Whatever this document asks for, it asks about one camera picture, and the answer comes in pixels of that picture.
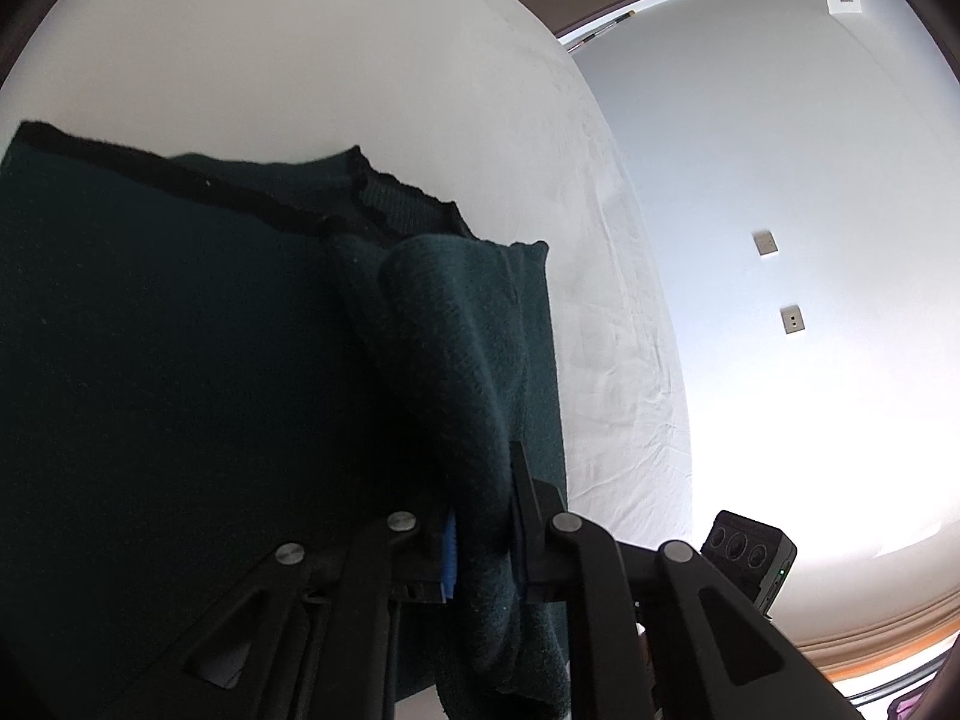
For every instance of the dark green knit sweater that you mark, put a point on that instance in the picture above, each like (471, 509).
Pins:
(203, 360)

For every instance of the upper beige wall socket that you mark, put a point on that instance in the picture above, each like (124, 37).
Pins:
(765, 243)

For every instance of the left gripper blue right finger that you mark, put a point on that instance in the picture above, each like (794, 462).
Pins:
(538, 577)

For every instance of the beige wall socket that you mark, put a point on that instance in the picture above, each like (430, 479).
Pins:
(792, 319)
(765, 243)

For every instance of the black tracking camera box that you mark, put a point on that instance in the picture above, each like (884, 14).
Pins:
(755, 557)

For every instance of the lower beige wall socket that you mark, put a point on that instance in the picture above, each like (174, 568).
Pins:
(792, 319)

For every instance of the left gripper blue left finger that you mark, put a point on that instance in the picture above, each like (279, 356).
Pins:
(448, 564)

